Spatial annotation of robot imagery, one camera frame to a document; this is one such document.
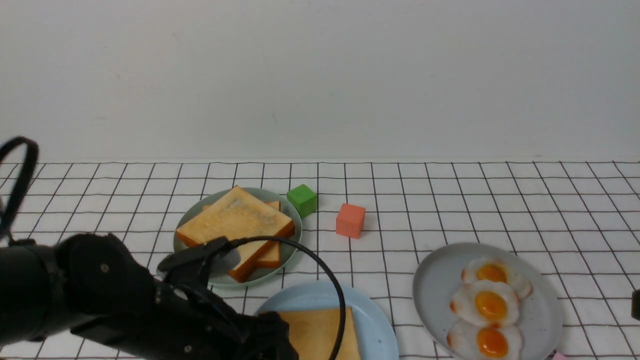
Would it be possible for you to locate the black cable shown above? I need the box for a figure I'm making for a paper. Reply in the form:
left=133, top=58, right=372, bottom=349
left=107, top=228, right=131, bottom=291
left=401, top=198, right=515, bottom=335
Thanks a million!
left=0, top=136, right=347, bottom=360

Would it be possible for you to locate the toast on blue plate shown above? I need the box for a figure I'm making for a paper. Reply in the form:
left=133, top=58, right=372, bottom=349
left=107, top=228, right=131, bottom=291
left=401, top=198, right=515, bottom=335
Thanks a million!
left=278, top=307, right=361, bottom=360

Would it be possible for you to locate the green foam cube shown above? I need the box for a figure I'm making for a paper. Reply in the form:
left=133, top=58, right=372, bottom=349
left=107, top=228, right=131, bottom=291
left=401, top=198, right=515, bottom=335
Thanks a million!
left=286, top=184, right=318, bottom=219

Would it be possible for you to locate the toast slice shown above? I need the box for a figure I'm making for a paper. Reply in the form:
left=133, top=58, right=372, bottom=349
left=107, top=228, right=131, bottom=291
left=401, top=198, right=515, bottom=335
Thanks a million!
left=211, top=199, right=295, bottom=283
left=175, top=186, right=295, bottom=248

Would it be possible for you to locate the pink foam cube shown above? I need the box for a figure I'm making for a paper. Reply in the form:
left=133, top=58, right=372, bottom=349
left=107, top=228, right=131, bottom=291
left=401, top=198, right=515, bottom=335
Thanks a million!
left=551, top=351, right=569, bottom=360

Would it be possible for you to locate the grey speckled plate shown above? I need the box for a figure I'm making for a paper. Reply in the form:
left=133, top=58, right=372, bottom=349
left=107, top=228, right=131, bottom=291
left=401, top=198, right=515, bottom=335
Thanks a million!
left=413, top=243, right=563, bottom=360

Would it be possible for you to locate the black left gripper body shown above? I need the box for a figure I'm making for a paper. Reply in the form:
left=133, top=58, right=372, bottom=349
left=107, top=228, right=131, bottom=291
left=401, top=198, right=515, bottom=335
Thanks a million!
left=165, top=280, right=299, bottom=360

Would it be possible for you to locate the white checkered tablecloth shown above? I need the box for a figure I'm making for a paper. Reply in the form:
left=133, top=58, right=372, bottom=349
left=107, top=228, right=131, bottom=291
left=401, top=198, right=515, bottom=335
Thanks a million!
left=12, top=161, right=640, bottom=360

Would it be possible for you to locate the orange foam cube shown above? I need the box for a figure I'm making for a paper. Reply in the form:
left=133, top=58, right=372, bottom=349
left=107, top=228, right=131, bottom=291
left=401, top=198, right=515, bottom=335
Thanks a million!
left=335, top=203, right=366, bottom=239

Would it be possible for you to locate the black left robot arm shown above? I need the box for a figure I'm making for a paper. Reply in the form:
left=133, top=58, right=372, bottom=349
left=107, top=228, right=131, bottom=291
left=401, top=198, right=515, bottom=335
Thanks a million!
left=0, top=233, right=299, bottom=360

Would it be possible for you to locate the fried egg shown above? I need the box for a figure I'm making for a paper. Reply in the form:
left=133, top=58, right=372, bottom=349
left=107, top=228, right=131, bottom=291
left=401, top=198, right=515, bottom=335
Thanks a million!
left=449, top=280, right=521, bottom=328
left=461, top=257, right=533, bottom=300
left=446, top=321, right=524, bottom=360

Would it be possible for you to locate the green plate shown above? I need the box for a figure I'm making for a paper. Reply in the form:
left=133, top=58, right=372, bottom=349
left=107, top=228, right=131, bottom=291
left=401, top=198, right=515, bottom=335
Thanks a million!
left=174, top=187, right=303, bottom=289

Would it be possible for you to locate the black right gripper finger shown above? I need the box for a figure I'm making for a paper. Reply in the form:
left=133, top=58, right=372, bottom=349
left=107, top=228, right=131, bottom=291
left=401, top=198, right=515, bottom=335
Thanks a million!
left=631, top=289, right=640, bottom=321

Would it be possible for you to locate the light blue plate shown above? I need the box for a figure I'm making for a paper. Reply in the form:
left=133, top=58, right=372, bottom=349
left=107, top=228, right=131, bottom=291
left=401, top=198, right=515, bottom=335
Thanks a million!
left=256, top=281, right=400, bottom=360

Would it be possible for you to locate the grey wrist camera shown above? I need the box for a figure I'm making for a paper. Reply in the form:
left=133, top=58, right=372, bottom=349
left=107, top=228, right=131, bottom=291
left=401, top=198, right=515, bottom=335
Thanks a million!
left=157, top=237, right=242, bottom=281

